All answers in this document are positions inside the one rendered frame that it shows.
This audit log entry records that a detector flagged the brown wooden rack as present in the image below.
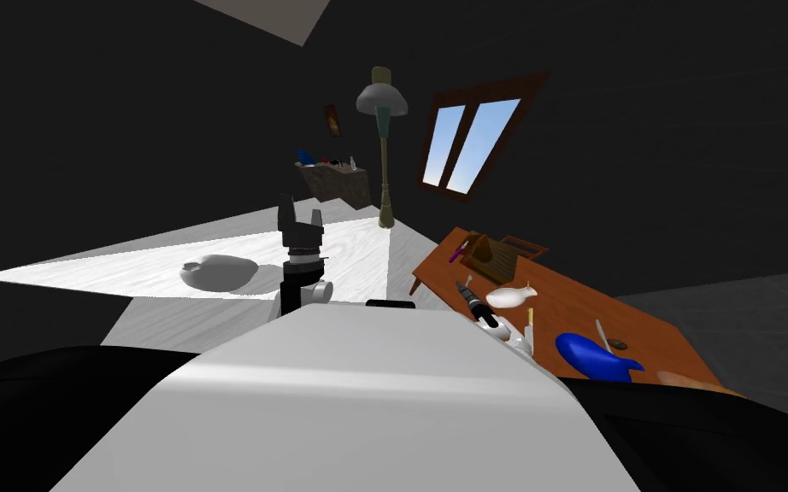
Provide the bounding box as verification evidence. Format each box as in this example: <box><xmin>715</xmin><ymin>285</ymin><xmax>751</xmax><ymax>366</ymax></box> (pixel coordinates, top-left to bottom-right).
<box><xmin>460</xmin><ymin>231</ymin><xmax>550</xmax><ymax>288</ymax></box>

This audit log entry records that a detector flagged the grey round pot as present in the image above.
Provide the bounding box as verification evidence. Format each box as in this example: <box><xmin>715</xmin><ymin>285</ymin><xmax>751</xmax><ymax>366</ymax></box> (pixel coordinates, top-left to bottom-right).
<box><xmin>179</xmin><ymin>254</ymin><xmax>260</xmax><ymax>294</ymax></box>

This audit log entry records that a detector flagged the white bottle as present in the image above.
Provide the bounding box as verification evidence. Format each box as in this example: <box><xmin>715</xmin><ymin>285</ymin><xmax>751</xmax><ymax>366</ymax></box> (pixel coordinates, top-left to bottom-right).
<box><xmin>485</xmin><ymin>283</ymin><xmax>539</xmax><ymax>311</ymax></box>

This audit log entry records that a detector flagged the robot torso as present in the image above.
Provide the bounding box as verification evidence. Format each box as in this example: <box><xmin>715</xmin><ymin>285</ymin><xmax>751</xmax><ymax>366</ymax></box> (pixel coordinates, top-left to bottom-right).
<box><xmin>48</xmin><ymin>298</ymin><xmax>644</xmax><ymax>492</ymax></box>

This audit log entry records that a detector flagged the floor lamp with grey shade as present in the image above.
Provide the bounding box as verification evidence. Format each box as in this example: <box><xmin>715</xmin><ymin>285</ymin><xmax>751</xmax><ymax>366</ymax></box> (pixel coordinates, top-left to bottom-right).
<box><xmin>355</xmin><ymin>65</ymin><xmax>409</xmax><ymax>231</ymax></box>

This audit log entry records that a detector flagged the small wall picture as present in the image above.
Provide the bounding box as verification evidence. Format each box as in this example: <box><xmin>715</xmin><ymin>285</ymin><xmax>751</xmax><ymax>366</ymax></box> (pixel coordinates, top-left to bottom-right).
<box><xmin>321</xmin><ymin>102</ymin><xmax>344</xmax><ymax>138</ymax></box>

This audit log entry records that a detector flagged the blue rounded object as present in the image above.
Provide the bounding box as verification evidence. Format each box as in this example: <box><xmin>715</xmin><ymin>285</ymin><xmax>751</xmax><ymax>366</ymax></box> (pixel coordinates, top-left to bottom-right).
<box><xmin>554</xmin><ymin>331</ymin><xmax>646</xmax><ymax>384</ymax></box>

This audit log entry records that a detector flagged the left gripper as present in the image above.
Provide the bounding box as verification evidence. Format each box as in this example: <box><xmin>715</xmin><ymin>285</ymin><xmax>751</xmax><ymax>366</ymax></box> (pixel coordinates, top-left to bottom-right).
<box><xmin>277</xmin><ymin>194</ymin><xmax>326</xmax><ymax>259</ymax></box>

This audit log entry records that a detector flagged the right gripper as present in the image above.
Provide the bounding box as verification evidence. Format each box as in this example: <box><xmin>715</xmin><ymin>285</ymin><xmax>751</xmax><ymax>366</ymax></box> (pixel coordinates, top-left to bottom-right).
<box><xmin>455</xmin><ymin>279</ymin><xmax>500</xmax><ymax>329</ymax></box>

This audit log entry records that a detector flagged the brown framed window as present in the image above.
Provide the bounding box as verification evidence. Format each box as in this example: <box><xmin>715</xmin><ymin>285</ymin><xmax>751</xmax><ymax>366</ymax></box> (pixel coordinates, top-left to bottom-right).
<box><xmin>415</xmin><ymin>69</ymin><xmax>552</xmax><ymax>205</ymax></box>

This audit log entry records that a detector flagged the brown wooden table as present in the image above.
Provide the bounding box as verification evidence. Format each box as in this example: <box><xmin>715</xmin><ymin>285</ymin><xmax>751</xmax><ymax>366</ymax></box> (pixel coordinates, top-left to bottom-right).
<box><xmin>409</xmin><ymin>225</ymin><xmax>725</xmax><ymax>392</ymax></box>

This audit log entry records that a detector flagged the dark sideboard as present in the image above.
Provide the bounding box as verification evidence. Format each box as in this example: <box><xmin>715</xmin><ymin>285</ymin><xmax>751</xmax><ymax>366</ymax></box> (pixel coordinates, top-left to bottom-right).
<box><xmin>293</xmin><ymin>149</ymin><xmax>373</xmax><ymax>210</ymax></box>

